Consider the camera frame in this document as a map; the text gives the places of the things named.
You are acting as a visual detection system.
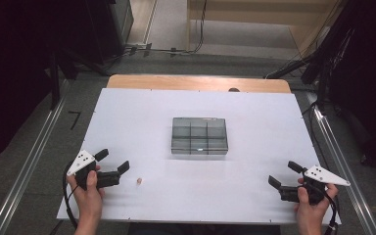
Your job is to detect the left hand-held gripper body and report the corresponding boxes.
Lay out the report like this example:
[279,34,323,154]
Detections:
[66,149,121,191]

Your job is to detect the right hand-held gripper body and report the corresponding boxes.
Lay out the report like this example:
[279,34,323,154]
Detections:
[278,164,352,206]

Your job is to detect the clear plastic compartment box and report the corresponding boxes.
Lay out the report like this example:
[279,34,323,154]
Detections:
[170,117,229,156]

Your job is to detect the person's left hand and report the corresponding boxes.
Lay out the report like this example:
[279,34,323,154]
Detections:
[66,168,106,225]

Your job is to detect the person's right hand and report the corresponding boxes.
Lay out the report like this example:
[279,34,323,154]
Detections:
[294,177,340,227]

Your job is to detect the black metal stand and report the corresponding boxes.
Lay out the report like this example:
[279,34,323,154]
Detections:
[263,0,376,112]
[45,48,109,111]

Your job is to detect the wooden table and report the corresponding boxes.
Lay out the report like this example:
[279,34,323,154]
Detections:
[106,73,292,94]

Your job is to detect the aluminium floor rail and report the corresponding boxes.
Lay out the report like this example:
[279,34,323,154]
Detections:
[0,77,71,235]
[306,92,376,235]

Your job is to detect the right hand-held gripper cable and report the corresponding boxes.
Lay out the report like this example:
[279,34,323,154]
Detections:
[319,185,341,235]

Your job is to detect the hand-held gripper cable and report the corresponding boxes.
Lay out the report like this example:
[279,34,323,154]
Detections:
[319,185,341,235]
[62,160,80,230]

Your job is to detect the left hand-held gripper cable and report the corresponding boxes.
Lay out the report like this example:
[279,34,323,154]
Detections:
[62,160,80,230]

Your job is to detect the thin black cable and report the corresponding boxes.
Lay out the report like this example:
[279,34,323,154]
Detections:
[302,101,328,165]

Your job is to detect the black floor cable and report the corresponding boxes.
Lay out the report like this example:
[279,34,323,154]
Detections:
[123,42,190,58]

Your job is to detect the light wooden frame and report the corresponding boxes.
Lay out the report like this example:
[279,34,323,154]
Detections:
[186,0,344,58]

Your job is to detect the hanging black cable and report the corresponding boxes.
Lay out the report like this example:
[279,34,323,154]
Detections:
[189,0,209,55]

